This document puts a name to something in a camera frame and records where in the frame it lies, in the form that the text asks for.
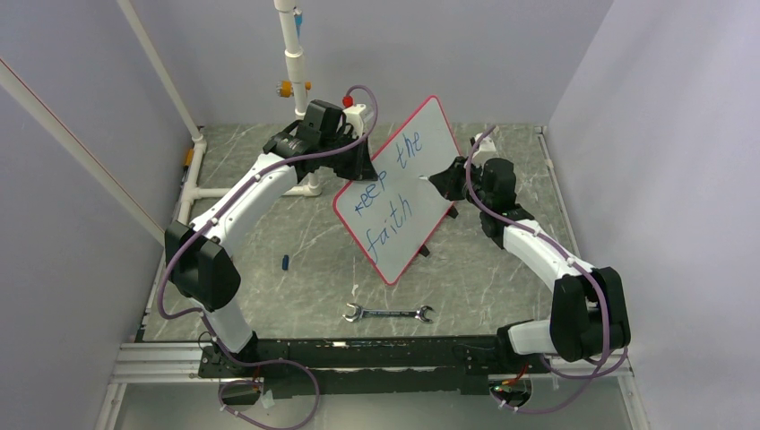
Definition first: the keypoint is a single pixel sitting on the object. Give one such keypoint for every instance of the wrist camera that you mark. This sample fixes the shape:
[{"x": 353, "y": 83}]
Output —
[
  {"x": 360, "y": 116},
  {"x": 482, "y": 149}
]

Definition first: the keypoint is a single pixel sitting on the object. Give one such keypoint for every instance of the white PVC pipe frame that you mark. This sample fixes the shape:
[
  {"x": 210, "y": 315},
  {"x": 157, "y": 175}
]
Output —
[{"x": 290, "y": 15}]

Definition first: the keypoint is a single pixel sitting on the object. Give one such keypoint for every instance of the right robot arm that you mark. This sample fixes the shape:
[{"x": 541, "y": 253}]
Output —
[{"x": 588, "y": 310}]

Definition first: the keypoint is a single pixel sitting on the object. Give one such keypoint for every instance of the silver open end wrench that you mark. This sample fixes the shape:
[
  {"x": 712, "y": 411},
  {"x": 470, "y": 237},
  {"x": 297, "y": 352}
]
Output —
[{"x": 359, "y": 312}]

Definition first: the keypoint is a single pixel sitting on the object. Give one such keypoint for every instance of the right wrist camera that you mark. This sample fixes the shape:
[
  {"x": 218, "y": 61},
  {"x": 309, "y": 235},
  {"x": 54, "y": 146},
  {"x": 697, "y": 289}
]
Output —
[{"x": 482, "y": 149}]

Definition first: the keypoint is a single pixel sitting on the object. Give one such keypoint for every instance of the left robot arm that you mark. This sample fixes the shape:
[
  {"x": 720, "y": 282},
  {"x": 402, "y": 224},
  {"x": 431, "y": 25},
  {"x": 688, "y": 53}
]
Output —
[{"x": 200, "y": 252}]

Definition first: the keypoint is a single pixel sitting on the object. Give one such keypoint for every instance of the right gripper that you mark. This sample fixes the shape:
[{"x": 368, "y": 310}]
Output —
[{"x": 446, "y": 181}]

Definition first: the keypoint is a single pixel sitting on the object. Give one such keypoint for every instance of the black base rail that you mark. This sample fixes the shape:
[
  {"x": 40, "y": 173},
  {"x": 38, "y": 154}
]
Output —
[{"x": 469, "y": 365}]

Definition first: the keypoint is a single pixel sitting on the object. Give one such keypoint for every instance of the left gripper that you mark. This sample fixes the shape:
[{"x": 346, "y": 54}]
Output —
[{"x": 362, "y": 168}]

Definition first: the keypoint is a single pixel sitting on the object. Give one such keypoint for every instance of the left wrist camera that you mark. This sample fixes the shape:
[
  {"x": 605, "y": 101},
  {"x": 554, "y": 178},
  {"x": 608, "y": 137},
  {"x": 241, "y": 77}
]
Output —
[{"x": 360, "y": 116}]

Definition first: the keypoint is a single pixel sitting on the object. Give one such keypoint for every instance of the pink framed whiteboard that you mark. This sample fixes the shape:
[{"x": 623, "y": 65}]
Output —
[{"x": 392, "y": 217}]

